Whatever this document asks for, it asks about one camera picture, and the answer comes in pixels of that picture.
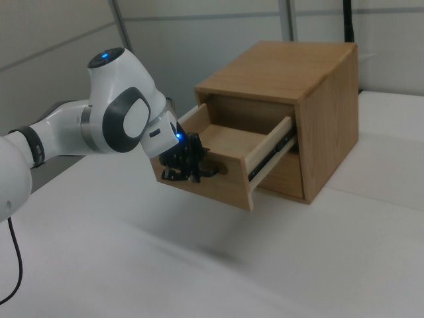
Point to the black stand pole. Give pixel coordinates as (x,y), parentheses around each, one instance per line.
(349,20)

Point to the light wooden cabinet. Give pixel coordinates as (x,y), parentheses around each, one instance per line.
(331,132)

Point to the grey aluminium partition post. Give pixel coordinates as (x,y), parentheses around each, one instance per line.
(290,20)
(122,23)

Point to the black drawer slide rail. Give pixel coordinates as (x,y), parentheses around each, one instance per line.
(271,154)

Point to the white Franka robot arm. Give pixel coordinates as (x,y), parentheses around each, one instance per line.
(109,99)

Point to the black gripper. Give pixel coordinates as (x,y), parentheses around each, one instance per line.
(180,154)

